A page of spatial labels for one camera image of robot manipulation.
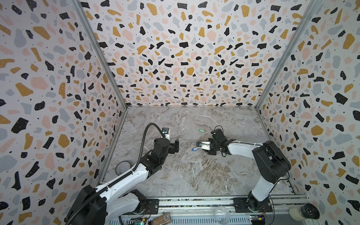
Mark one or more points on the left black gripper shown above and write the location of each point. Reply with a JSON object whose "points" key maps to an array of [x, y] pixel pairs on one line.
{"points": [[173, 145]]}

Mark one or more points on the grey tape roll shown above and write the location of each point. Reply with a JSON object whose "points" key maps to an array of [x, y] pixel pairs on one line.
{"points": [[123, 167]]}

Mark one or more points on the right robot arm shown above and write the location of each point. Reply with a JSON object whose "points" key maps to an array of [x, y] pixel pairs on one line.
{"points": [[271, 162]]}

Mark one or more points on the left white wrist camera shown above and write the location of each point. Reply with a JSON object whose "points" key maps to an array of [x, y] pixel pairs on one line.
{"points": [[166, 133]]}

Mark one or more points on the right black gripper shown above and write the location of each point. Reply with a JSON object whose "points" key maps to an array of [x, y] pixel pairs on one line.
{"points": [[211, 146]]}

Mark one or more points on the black tape roll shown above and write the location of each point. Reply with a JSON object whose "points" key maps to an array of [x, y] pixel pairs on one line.
{"points": [[309, 211]]}

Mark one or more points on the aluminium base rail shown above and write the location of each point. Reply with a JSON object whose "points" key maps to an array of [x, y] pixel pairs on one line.
{"points": [[199, 210]]}

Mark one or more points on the clear glass cup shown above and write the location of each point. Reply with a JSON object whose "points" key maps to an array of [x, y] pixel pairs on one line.
{"points": [[221, 215]]}

